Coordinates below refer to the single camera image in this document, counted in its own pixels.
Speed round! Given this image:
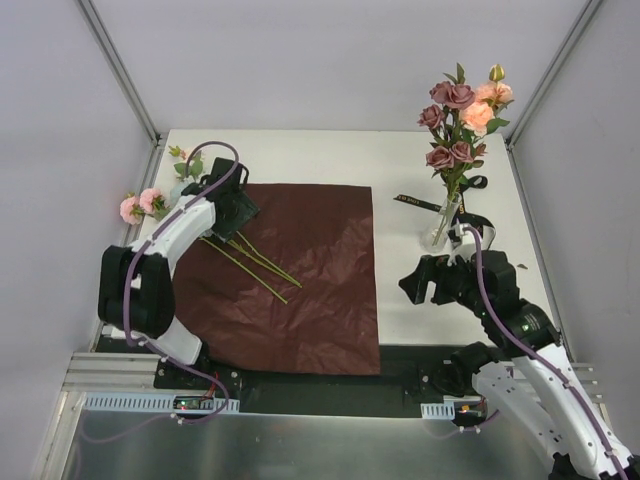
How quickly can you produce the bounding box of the cream bud flower stem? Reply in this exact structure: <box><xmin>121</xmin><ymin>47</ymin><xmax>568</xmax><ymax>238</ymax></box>
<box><xmin>167</xmin><ymin>144</ymin><xmax>304</xmax><ymax>289</ymax></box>

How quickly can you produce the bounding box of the dark green printed ribbon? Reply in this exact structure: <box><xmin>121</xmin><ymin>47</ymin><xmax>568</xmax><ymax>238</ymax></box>
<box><xmin>394</xmin><ymin>175</ymin><xmax>496</xmax><ymax>249</ymax></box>

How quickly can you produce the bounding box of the pink artificial flower stem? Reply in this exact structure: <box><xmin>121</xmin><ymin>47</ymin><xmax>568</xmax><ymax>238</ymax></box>
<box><xmin>119</xmin><ymin>188</ymin><xmax>302</xmax><ymax>304</ymax></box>

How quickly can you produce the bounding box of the red paper flower wrapping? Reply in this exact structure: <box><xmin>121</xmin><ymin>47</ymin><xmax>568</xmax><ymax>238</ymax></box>
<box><xmin>173</xmin><ymin>184</ymin><xmax>380</xmax><ymax>376</ymax></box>

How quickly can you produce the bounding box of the mauve artificial flower stem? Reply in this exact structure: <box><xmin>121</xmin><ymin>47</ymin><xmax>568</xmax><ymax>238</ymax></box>
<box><xmin>417</xmin><ymin>62</ymin><xmax>489</xmax><ymax>246</ymax></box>

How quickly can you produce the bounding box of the peach artificial flower stem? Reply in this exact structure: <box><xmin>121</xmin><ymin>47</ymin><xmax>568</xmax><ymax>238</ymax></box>
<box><xmin>459</xmin><ymin>64</ymin><xmax>514</xmax><ymax>143</ymax></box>

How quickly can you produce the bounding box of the light blue artificial flower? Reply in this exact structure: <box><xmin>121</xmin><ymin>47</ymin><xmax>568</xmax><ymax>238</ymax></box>
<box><xmin>169</xmin><ymin>184</ymin><xmax>185</xmax><ymax>209</ymax></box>

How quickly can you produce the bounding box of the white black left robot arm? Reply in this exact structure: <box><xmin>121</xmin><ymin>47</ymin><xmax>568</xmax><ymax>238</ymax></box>
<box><xmin>97</xmin><ymin>157</ymin><xmax>259</xmax><ymax>389</ymax></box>

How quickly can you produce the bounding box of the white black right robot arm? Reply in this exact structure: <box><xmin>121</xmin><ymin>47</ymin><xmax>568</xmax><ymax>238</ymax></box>
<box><xmin>399</xmin><ymin>250</ymin><xmax>639</xmax><ymax>479</ymax></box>

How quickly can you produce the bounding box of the clear glass vase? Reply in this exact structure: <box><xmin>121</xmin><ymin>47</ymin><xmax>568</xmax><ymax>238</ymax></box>
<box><xmin>420</xmin><ymin>192</ymin><xmax>462</xmax><ymax>254</ymax></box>

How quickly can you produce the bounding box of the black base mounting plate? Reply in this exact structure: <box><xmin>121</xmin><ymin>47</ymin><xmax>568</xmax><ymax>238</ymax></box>
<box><xmin>152</xmin><ymin>344</ymin><xmax>509</xmax><ymax>416</ymax></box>

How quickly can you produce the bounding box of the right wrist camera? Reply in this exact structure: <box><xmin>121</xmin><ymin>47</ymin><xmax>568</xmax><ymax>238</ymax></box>
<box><xmin>447</xmin><ymin>223</ymin><xmax>482</xmax><ymax>266</ymax></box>

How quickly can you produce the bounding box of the right white cable duct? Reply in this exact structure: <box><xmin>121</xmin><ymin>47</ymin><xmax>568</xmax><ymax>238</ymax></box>
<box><xmin>420</xmin><ymin>401</ymin><xmax>456</xmax><ymax>421</ymax></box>

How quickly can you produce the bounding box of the white cable duct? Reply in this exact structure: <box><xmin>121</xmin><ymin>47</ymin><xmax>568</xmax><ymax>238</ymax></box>
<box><xmin>84</xmin><ymin>393</ymin><xmax>240</xmax><ymax>415</ymax></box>
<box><xmin>420</xmin><ymin>401</ymin><xmax>456</xmax><ymax>421</ymax></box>

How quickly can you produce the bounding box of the left aluminium frame post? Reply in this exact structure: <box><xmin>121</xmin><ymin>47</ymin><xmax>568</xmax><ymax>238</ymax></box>
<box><xmin>74</xmin><ymin>0</ymin><xmax>162</xmax><ymax>146</ymax></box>

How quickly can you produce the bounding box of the aluminium front rail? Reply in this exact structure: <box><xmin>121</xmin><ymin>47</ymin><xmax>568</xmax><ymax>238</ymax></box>
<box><xmin>62</xmin><ymin>351</ymin><xmax>606</xmax><ymax>404</ymax></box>

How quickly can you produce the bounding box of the left white cable duct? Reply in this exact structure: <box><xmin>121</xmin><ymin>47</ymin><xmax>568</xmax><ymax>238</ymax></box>
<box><xmin>84</xmin><ymin>393</ymin><xmax>240</xmax><ymax>415</ymax></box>

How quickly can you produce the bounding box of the aluminium corner frame post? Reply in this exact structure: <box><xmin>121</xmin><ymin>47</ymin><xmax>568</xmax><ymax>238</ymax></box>
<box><xmin>505</xmin><ymin>0</ymin><xmax>605</xmax><ymax>151</ymax></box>

